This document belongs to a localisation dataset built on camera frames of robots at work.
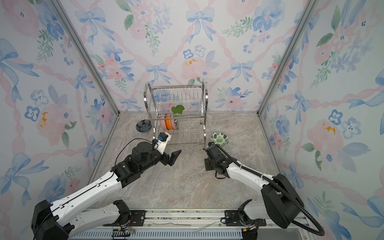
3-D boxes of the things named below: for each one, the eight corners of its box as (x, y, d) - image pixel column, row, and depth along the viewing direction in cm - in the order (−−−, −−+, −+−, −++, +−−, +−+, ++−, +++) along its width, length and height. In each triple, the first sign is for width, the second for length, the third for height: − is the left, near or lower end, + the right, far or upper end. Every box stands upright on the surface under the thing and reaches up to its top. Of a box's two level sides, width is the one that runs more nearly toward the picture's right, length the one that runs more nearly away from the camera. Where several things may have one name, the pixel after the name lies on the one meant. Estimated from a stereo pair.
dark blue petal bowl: (136, 132, 109) (135, 128, 106) (139, 123, 115) (138, 119, 111) (150, 132, 109) (148, 129, 106) (152, 123, 115) (151, 119, 111)
